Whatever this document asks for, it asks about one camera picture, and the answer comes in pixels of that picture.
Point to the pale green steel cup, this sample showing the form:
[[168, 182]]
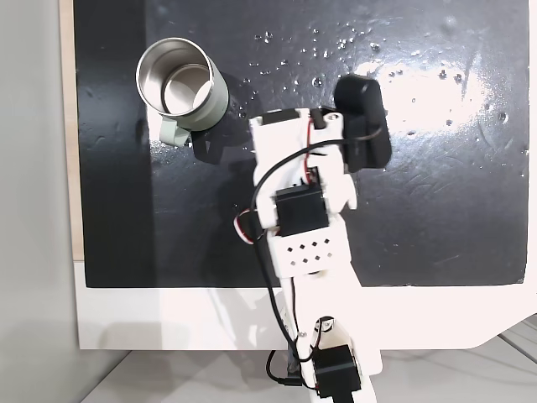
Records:
[[184, 84]]

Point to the black table mat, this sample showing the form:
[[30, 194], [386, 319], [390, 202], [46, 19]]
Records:
[[419, 189]]

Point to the black oval camera box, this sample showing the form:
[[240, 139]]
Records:
[[364, 121]]

